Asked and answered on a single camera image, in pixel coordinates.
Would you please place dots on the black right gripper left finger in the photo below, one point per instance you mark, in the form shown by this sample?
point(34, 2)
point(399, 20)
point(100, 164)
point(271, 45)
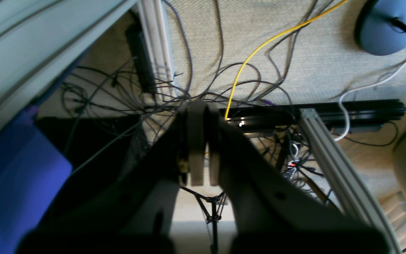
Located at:
point(132, 216)

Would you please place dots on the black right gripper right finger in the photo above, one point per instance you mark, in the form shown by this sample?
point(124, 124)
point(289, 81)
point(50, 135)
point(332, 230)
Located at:
point(274, 216)

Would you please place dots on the silver aluminium extrusion leg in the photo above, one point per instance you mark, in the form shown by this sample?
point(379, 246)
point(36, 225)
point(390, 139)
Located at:
point(352, 193)

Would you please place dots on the black aluminium extrusion bar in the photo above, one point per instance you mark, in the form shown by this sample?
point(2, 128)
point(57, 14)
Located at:
point(365, 116)

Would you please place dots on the black power strip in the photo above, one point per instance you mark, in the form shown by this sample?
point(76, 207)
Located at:
point(138, 49)

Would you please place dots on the blue round stand base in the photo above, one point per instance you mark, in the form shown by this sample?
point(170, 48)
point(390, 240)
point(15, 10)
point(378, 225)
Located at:
point(380, 28)

